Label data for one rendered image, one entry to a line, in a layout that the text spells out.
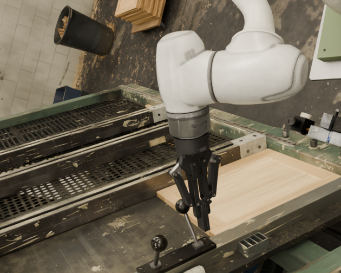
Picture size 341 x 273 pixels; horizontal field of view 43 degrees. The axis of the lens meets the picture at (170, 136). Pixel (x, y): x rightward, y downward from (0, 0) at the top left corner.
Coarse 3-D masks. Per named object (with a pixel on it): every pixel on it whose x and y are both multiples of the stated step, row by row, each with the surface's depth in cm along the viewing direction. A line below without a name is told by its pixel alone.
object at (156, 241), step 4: (156, 236) 94; (160, 236) 93; (164, 236) 94; (152, 240) 93; (156, 240) 93; (160, 240) 93; (164, 240) 93; (152, 244) 93; (156, 244) 92; (160, 244) 92; (164, 244) 93; (152, 248) 94; (156, 248) 93; (160, 248) 93; (164, 248) 93; (156, 252) 96; (156, 256) 97; (156, 260) 99; (152, 264) 101; (156, 264) 100; (160, 264) 101; (152, 268) 100; (156, 268) 101
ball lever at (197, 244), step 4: (180, 200) 107; (176, 204) 107; (180, 204) 106; (184, 204) 106; (176, 208) 107; (180, 208) 106; (184, 208) 106; (188, 208) 106; (180, 212) 107; (184, 212) 106; (188, 216) 107; (188, 220) 107; (188, 224) 107; (192, 228) 107; (192, 232) 107; (192, 236) 107; (196, 240) 106; (200, 240) 107; (192, 244) 107; (196, 244) 106; (200, 244) 106; (196, 248) 105
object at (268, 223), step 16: (320, 192) 124; (336, 192) 124; (288, 208) 119; (304, 208) 119; (320, 208) 122; (240, 224) 115; (256, 224) 114; (272, 224) 114; (288, 224) 117; (224, 240) 109; (208, 256) 106; (224, 256) 108; (176, 272) 102
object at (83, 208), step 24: (240, 144) 159; (264, 144) 164; (168, 168) 148; (96, 192) 139; (120, 192) 139; (144, 192) 143; (24, 216) 130; (48, 216) 129; (72, 216) 132; (96, 216) 136; (0, 240) 123; (24, 240) 127
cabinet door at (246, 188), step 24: (240, 168) 152; (264, 168) 149; (288, 168) 147; (312, 168) 143; (168, 192) 143; (240, 192) 136; (264, 192) 134; (288, 192) 132; (192, 216) 126; (216, 216) 124; (240, 216) 122
